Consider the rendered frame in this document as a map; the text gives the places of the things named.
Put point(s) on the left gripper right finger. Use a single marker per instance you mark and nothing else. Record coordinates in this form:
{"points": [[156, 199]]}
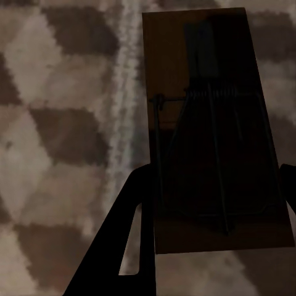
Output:
{"points": [[288, 177]]}

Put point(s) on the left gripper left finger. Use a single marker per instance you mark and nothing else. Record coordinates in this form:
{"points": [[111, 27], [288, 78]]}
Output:
{"points": [[97, 274]]}

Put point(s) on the mousetrap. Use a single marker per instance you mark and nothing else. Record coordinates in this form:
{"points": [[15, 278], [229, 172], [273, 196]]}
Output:
{"points": [[216, 183]]}

